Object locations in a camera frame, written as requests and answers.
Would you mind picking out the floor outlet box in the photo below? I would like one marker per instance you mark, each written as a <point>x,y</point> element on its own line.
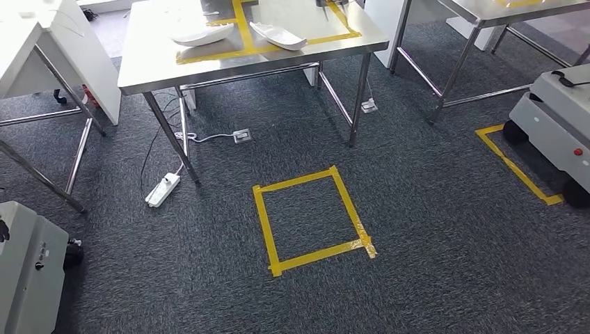
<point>369,106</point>
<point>242,135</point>

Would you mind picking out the large yellow tape rectangle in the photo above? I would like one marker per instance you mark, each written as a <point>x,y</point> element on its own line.
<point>341,20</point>

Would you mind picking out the red object under desk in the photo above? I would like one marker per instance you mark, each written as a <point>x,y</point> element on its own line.
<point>90,96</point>

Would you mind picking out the small yellow tape rectangle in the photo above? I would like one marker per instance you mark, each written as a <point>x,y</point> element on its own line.
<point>244,32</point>

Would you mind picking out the white curved plastic part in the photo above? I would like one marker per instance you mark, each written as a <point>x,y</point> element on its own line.
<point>203,36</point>
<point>281,37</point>

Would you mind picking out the white power strip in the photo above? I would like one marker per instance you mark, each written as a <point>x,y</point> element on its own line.
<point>162,190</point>

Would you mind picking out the steel table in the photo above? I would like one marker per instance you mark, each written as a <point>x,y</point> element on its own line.
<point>461,60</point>
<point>18,50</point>

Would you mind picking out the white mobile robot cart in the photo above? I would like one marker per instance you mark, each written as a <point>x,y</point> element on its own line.
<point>32,272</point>
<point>553,124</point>

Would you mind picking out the yellow floor tape strip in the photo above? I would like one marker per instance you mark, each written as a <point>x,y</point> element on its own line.
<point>350,207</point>
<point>516,168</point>

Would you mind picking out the steel workbench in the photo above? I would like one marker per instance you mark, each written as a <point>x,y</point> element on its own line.
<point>152,69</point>

